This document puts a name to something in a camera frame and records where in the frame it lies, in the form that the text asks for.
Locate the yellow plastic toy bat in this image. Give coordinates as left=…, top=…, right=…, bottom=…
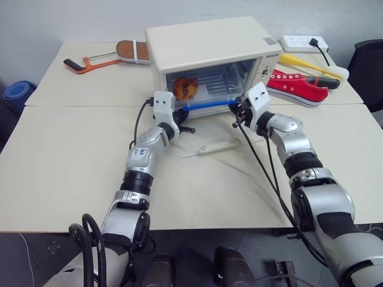
left=278, top=53, right=351, bottom=81

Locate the white power strip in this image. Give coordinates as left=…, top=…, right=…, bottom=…
left=280, top=34, right=330, bottom=54

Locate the red and black screwdriver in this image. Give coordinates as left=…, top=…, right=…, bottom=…
left=304, top=75, right=342, bottom=90

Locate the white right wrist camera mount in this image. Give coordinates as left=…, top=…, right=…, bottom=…
left=245, top=83, right=272, bottom=132

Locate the small black floor bracket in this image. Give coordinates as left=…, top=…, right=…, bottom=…
left=273, top=260, right=296, bottom=276

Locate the white shoe with brown sole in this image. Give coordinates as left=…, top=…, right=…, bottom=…
left=115, top=39, right=151, bottom=66

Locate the blue round container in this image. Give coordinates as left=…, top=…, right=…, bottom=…
left=3, top=80, right=38, bottom=102

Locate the red canvas sneaker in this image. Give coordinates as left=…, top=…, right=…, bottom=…
left=266, top=69, right=330, bottom=108

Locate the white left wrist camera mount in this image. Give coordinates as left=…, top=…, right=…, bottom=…
left=153, top=90, right=178, bottom=133

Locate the black plug with cable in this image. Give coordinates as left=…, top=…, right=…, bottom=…
left=309, top=38, right=332, bottom=67

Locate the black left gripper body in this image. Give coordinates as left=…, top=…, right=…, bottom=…
left=172, top=108, right=190, bottom=133

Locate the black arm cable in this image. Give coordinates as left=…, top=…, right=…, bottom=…
left=232, top=118, right=333, bottom=267
left=68, top=97, right=157, bottom=287

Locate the orange hacksaw with black handle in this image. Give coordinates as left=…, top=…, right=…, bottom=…
left=63, top=52, right=122, bottom=75

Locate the black office chair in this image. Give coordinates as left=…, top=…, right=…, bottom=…
left=348, top=38, right=383, bottom=114

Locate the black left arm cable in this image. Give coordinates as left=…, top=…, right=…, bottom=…
left=68, top=97, right=157, bottom=287

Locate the cream white toaster oven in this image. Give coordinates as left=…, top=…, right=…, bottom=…
left=145, top=16, right=284, bottom=121

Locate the dark rounded shape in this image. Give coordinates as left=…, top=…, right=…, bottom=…
left=214, top=246, right=262, bottom=287

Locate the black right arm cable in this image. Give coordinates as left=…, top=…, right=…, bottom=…
left=232, top=118, right=333, bottom=267

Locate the blue oven door handle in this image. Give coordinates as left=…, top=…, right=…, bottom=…
left=181, top=99, right=241, bottom=111

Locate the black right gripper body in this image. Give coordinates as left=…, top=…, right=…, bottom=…
left=230, top=100, right=256, bottom=130

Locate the white handwritten label sticker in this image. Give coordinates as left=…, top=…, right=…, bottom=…
left=131, top=147, right=151, bottom=161

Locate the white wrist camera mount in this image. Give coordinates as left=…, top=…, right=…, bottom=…
left=245, top=83, right=272, bottom=132
left=153, top=90, right=178, bottom=133

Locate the orange fried food piece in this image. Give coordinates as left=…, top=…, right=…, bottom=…
left=174, top=77, right=199, bottom=101

